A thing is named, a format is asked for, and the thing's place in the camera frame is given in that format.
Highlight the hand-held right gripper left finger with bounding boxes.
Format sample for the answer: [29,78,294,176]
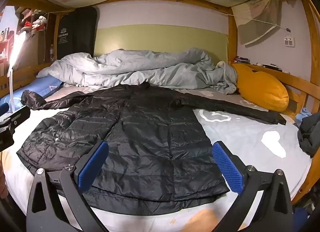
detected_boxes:
[26,140,110,232]

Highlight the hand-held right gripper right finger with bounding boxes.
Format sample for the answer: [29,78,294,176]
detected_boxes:
[212,141,293,232]

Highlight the black down jacket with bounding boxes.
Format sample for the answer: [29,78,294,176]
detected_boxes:
[16,82,287,216]

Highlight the dark clothes pile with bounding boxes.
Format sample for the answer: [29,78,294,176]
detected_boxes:
[297,112,320,159]

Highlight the person's left hand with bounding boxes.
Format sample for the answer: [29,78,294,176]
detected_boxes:
[0,166,9,199]

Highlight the blue pillow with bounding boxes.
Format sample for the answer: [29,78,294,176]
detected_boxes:
[0,77,63,113]

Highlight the white lamp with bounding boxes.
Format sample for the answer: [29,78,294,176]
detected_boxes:
[6,31,27,113]

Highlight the wooden shelf unit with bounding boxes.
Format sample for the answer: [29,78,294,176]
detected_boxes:
[0,7,58,73]

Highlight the yellow pillow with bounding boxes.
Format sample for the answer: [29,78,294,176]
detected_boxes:
[232,63,290,112]

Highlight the light blue cloth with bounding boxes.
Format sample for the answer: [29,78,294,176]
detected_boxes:
[295,107,313,127]

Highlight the white plush toy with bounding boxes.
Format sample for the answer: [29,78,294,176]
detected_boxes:
[32,15,48,31]

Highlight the black garment bag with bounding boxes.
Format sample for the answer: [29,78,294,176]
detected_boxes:
[57,7,98,60]

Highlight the light blue duvet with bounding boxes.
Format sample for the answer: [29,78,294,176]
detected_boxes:
[37,48,238,95]

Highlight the hanging pale curtain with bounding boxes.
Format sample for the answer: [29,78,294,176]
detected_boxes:
[231,0,288,46]

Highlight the wooden bunk bed frame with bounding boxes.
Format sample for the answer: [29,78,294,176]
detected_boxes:
[0,0,320,205]

